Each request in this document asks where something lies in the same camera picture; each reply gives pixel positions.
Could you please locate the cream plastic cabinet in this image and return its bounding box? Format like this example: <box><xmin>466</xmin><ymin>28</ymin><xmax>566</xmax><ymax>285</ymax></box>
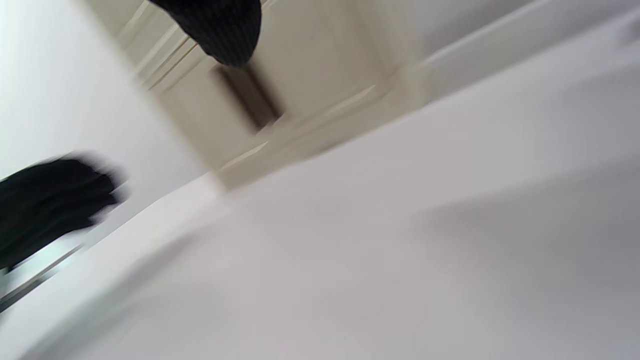
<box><xmin>135</xmin><ymin>0</ymin><xmax>436</xmax><ymax>193</ymax></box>
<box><xmin>82</xmin><ymin>0</ymin><xmax>273</xmax><ymax>93</ymax></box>

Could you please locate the person's left hand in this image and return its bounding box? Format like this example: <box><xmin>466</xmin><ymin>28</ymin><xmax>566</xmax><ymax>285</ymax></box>
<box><xmin>0</xmin><ymin>155</ymin><xmax>127</xmax><ymax>272</ymax></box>

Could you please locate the person's right hand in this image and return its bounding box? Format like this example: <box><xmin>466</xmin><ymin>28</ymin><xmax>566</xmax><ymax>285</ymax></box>
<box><xmin>147</xmin><ymin>0</ymin><xmax>263</xmax><ymax>68</ymax></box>

